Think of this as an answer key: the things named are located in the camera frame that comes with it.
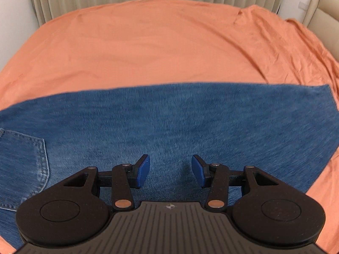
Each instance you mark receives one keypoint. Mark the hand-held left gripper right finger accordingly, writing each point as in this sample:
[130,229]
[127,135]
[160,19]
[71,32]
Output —
[197,168]

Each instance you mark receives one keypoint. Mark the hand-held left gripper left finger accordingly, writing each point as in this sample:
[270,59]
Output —
[144,168]

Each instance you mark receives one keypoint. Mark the blue denim pants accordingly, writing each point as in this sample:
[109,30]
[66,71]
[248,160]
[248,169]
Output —
[159,127]

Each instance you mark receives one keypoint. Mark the orange bed sheet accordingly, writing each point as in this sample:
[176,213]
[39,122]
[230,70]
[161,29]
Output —
[132,45]

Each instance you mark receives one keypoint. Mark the beige upholstered headboard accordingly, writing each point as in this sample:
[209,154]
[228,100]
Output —
[324,13]

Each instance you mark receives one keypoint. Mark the white wall plate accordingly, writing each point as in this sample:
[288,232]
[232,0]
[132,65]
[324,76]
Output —
[303,4]

